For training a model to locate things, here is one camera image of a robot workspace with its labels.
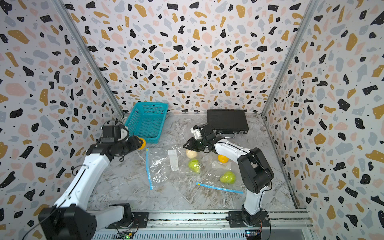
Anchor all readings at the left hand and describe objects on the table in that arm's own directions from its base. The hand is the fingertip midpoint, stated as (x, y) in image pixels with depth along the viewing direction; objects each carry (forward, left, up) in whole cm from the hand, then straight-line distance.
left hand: (139, 142), depth 81 cm
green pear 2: (-15, -49, -14) cm, 53 cm away
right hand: (+2, -24, -7) cm, 25 cm away
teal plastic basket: (+34, +9, -20) cm, 40 cm away
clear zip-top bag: (-8, -15, -12) cm, 20 cm away
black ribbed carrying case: (+29, -54, -15) cm, 63 cm away
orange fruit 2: (-2, -47, -16) cm, 49 cm away
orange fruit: (-1, -2, -1) cm, 2 cm away
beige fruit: (+1, -27, -14) cm, 31 cm away
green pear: (-7, -29, -14) cm, 33 cm away
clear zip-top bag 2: (-9, -45, -20) cm, 50 cm away
